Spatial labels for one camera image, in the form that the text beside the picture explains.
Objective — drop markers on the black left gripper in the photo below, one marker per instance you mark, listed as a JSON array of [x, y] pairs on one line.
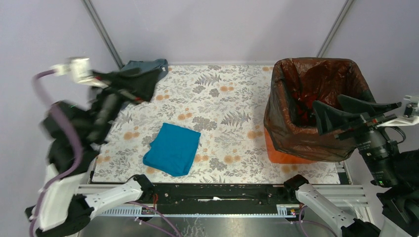
[[137, 84]]

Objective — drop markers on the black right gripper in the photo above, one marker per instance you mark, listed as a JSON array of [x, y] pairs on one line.
[[326, 118]]

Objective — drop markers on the black plastic trash bag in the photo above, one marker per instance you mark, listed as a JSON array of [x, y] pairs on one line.
[[289, 117]]

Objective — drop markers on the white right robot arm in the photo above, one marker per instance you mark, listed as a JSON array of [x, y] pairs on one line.
[[398, 172]]

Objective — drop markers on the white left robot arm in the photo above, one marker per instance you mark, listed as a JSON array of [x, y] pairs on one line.
[[60, 210]]

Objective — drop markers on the orange plastic trash bin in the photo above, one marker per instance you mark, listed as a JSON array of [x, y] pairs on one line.
[[279, 157]]

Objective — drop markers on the grey-blue crumpled cloth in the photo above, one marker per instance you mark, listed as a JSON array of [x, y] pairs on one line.
[[146, 66]]

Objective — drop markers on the bright blue folded cloth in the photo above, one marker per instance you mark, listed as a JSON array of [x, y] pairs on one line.
[[173, 150]]

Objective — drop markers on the floral patterned table mat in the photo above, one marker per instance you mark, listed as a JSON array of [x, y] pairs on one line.
[[226, 105]]

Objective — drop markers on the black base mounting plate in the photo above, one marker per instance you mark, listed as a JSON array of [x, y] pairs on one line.
[[218, 199]]

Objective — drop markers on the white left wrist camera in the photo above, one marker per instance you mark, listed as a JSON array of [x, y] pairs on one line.
[[80, 71]]

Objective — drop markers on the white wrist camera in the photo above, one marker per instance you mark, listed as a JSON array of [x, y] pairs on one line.
[[80, 71], [410, 115]]

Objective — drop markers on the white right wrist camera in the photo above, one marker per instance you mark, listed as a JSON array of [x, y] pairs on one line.
[[410, 115]]

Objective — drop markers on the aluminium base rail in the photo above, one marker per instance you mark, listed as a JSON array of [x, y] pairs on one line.
[[129, 220]]

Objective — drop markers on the left aluminium corner post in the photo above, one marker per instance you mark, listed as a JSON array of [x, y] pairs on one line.
[[92, 12]]

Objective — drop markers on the aluminium corner post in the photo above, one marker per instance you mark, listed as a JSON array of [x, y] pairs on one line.
[[334, 28], [92, 12]]

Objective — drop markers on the right aluminium corner post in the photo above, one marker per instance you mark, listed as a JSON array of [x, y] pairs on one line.
[[334, 28]]

